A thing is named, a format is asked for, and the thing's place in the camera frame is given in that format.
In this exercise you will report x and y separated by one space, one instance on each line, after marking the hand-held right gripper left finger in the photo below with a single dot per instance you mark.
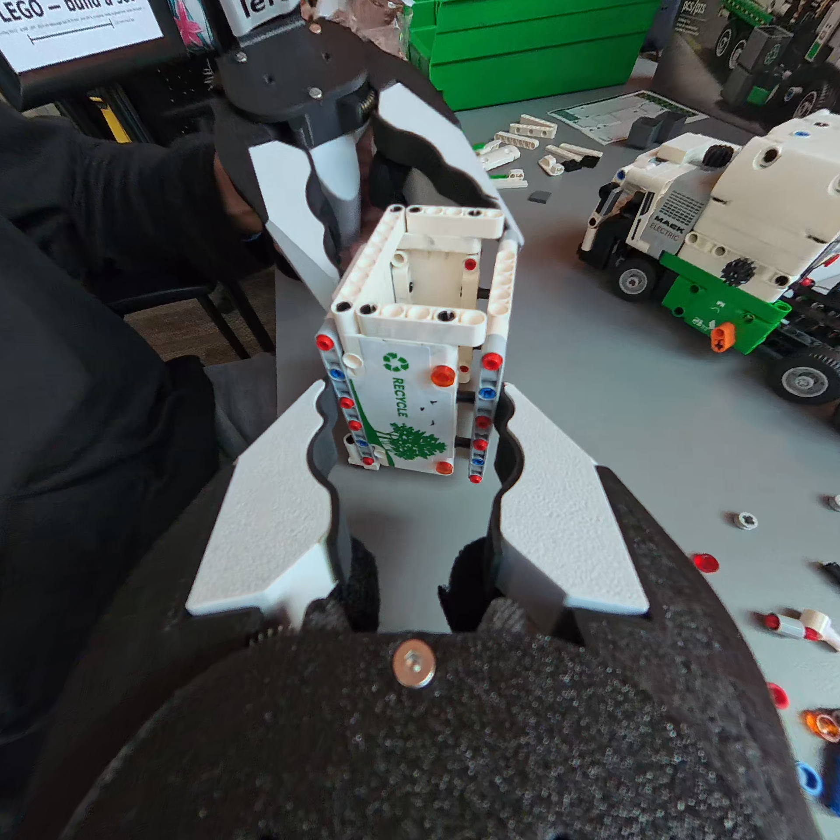
269 518

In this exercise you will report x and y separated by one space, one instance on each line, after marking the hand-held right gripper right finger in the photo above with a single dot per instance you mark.
564 525

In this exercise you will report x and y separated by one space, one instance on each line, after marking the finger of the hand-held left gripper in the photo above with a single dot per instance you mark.
410 105
282 190

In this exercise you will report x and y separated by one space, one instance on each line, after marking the white lego recycle container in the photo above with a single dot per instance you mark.
407 394

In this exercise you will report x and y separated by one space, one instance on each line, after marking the person's left forearm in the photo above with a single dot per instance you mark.
118 197

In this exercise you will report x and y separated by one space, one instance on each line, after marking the pile of white lego beams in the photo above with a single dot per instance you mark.
518 141

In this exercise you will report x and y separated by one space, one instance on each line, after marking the scattered small lego pieces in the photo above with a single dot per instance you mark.
705 562

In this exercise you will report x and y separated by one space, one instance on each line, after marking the white red lego connector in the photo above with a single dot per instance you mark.
814 620

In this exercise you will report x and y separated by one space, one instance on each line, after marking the black lego pin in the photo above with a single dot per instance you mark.
832 571

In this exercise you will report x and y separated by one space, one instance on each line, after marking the white green lego truck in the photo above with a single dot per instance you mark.
741 197

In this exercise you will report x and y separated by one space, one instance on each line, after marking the lego set cardboard box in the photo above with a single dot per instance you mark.
754 52

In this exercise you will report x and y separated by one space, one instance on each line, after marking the person's left hand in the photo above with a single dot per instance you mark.
239 203

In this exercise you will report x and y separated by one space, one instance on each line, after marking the crumpled clear plastic bag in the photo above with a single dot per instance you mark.
380 26

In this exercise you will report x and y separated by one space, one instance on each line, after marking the person's grey trouser leg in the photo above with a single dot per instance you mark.
239 407

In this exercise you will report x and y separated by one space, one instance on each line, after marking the stacked green plastic bins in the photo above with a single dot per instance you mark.
525 52

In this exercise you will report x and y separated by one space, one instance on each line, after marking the person's black clothing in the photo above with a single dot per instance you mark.
79 459

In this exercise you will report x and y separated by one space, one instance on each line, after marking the green white printed leaflet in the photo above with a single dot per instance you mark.
610 118

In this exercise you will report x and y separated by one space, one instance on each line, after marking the black framed task sign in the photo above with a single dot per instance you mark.
79 26

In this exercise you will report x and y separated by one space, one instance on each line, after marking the black chair frame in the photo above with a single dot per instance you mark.
216 302

